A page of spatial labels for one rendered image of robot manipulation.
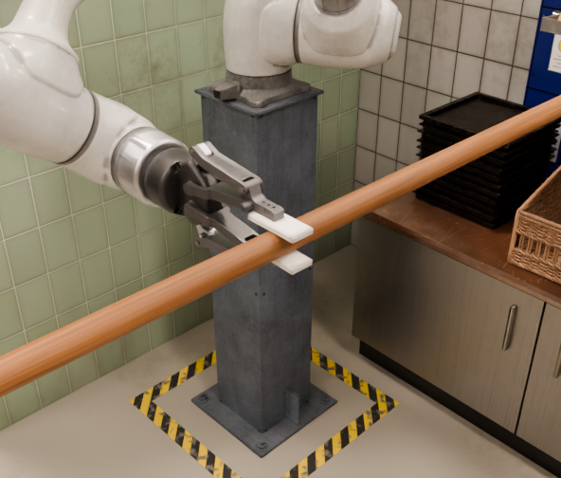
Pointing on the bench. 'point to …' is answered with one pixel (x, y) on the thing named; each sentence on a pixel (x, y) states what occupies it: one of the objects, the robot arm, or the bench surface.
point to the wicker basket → (550, 203)
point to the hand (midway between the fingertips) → (280, 238)
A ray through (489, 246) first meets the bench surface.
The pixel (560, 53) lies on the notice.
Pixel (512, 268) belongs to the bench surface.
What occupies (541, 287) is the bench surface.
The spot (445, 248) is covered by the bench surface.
